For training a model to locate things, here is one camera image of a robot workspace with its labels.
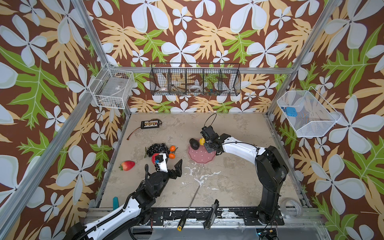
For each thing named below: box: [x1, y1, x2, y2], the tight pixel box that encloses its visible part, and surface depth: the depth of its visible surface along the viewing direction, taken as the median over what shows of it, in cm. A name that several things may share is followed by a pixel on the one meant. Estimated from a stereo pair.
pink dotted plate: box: [187, 139, 217, 164], surface depth 97 cm
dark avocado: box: [189, 138, 200, 150], surface depth 98 cm
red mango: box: [118, 161, 136, 171], surface depth 90 cm
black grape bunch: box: [144, 143, 170, 159], surface depth 98 cm
